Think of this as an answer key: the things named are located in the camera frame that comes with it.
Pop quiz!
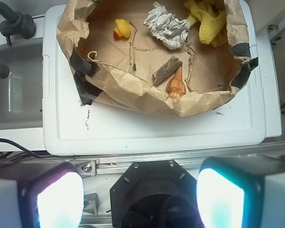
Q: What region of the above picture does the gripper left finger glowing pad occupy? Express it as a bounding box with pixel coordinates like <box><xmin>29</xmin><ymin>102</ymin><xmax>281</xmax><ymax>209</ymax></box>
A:
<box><xmin>0</xmin><ymin>162</ymin><xmax>84</xmax><ymax>228</ymax></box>

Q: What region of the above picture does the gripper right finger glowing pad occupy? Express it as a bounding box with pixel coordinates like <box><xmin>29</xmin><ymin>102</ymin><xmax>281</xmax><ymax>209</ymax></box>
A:
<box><xmin>196</xmin><ymin>155</ymin><xmax>285</xmax><ymax>228</ymax></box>

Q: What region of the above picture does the brown wood chip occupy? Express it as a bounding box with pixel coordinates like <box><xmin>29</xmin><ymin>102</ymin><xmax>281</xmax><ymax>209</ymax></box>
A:
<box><xmin>152</xmin><ymin>56</ymin><xmax>183</xmax><ymax>86</ymax></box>

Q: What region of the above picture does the white plastic bin lid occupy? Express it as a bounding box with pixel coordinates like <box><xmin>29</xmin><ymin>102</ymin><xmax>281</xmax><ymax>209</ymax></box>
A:
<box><xmin>42</xmin><ymin>5</ymin><xmax>266</xmax><ymax>155</ymax></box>

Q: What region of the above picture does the grey plastic sink basin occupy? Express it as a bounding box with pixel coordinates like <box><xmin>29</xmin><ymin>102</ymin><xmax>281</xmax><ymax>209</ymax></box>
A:
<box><xmin>0</xmin><ymin>38</ymin><xmax>43</xmax><ymax>130</ymax></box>

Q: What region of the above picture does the orange conch seashell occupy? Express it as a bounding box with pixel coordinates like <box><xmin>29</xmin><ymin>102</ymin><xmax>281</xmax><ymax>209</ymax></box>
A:
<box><xmin>166</xmin><ymin>66</ymin><xmax>186</xmax><ymax>103</ymax></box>

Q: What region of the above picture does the brown paper bag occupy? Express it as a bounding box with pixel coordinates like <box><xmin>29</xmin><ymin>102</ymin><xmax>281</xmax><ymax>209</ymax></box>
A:
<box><xmin>57</xmin><ymin>0</ymin><xmax>258</xmax><ymax>117</ymax></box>

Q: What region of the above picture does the yellow cloth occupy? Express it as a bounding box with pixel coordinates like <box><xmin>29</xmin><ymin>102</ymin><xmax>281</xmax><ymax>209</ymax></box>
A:
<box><xmin>183</xmin><ymin>0</ymin><xmax>228</xmax><ymax>48</ymax></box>

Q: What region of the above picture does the crumpled white paper ball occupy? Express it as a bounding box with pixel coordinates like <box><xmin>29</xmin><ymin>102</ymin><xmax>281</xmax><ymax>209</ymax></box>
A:
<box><xmin>143</xmin><ymin>1</ymin><xmax>191</xmax><ymax>50</ymax></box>

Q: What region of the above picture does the yellow rubber duck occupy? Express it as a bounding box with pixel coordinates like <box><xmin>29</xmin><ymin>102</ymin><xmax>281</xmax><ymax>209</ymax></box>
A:
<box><xmin>113</xmin><ymin>19</ymin><xmax>131</xmax><ymax>38</ymax></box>

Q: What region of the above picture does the aluminium extrusion rail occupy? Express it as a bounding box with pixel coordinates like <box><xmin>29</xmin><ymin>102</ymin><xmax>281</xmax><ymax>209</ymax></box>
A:
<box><xmin>72</xmin><ymin>141</ymin><xmax>285</xmax><ymax>177</ymax></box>

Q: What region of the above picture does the black cable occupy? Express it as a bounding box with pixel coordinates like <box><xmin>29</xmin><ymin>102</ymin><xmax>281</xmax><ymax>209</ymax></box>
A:
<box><xmin>0</xmin><ymin>137</ymin><xmax>53</xmax><ymax>159</ymax></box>

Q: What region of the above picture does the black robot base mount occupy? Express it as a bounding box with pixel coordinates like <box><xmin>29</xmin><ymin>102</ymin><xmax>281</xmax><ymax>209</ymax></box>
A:
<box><xmin>110</xmin><ymin>160</ymin><xmax>204</xmax><ymax>228</ymax></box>

